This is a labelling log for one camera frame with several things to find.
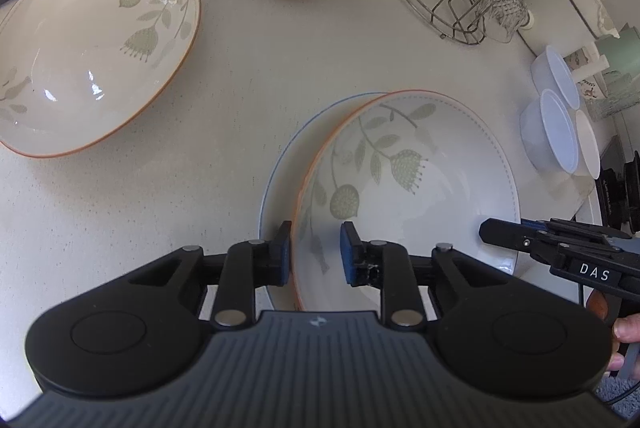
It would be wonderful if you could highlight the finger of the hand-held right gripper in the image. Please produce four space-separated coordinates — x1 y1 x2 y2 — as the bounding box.
479 218 551 255
520 217 622 239

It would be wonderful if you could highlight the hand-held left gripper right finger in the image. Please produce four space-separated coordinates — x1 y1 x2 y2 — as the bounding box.
340 222 508 330

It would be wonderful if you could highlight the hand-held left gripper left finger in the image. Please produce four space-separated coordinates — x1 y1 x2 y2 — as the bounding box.
129 221 293 330

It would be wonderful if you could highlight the white plate with blue rim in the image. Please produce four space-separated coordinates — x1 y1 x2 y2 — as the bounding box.
258 92 391 309

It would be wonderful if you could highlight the floral bowl with orange rim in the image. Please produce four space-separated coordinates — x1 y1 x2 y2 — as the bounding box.
290 90 521 313
0 0 202 159

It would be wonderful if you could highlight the white plastic bowl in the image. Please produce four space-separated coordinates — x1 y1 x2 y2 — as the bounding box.
520 88 581 171
574 108 601 179
531 45 581 109

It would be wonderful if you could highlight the person's right hand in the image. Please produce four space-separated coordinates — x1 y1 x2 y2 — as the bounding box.
606 313 640 374

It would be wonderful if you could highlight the black gas stove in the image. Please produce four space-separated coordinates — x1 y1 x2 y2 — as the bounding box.
597 135 640 233

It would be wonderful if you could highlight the textured glass cup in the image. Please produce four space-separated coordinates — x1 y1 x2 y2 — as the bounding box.
585 72 640 119

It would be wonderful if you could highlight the floral ceramic mug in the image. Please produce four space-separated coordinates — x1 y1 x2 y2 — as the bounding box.
567 48 608 101

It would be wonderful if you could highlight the pale green kettle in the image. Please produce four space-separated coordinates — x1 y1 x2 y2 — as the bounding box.
595 32 640 76

